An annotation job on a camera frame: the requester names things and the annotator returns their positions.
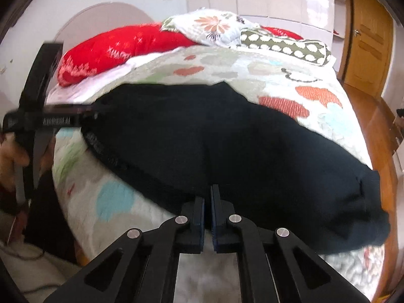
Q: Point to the patterned bed blanket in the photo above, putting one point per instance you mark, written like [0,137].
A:
[221,66]

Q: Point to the arched bed headboard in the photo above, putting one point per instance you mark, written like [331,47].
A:
[94,15]

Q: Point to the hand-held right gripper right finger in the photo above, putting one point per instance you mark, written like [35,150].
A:
[215,202]

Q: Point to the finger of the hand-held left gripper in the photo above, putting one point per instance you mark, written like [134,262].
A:
[90,113]

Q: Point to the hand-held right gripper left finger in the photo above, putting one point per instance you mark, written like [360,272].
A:
[201,227]

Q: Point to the white floral pillow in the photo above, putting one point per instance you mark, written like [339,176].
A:
[214,26]

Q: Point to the red patterned pillow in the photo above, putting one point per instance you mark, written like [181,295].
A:
[126,45]
[281,31]

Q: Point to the green polka dot bolster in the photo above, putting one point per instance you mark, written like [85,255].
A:
[284,45]

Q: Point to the black pants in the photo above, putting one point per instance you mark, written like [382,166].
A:
[221,139]

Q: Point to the person's left hand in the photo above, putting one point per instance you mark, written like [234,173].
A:
[12,157]

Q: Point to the white bed sheet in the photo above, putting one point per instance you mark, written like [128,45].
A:
[94,82]

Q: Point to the wooden door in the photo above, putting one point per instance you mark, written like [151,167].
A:
[367,44]

